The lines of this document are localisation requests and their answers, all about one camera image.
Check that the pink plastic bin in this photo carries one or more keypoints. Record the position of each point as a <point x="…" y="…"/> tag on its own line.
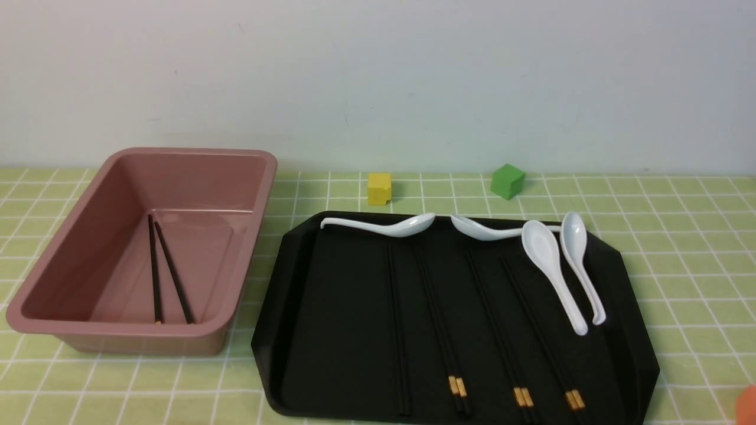
<point x="92" y="286"/>

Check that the yellow cube block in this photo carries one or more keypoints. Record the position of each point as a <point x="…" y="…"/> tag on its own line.
<point x="379" y="186"/>

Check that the black chopstick gold band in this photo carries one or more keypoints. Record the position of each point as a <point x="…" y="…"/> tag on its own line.
<point x="499" y="330"/>
<point x="543" y="330"/>
<point x="493" y="330"/>
<point x="437" y="326"/>
<point x="450" y="351"/>
<point x="537" y="330"/>

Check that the black plastic tray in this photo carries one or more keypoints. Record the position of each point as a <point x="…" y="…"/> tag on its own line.
<point x="325" y="348"/>

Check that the black chopstick in bin right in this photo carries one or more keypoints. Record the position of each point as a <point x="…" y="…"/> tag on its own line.
<point x="186" y="308"/>

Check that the orange object at corner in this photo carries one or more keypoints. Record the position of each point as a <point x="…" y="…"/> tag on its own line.
<point x="745" y="407"/>

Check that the white spoon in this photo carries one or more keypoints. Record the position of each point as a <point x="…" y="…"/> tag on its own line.
<point x="542" y="249"/>
<point x="406" y="228"/>
<point x="477" y="231"/>
<point x="574" y="241"/>

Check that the white spoon far right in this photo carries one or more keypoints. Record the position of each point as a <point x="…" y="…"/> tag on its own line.
<point x="574" y="241"/>

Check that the green cube block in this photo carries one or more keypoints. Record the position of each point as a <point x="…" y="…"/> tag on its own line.
<point x="507" y="181"/>

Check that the black chopstick in bin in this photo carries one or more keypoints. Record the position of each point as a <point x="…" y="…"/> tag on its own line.
<point x="153" y="260"/>
<point x="186" y="308"/>

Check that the black chopstick in bin left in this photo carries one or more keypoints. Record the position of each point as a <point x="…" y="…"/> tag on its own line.
<point x="153" y="260"/>

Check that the white spoon far left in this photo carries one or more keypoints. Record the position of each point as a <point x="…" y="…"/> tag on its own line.
<point x="406" y="228"/>

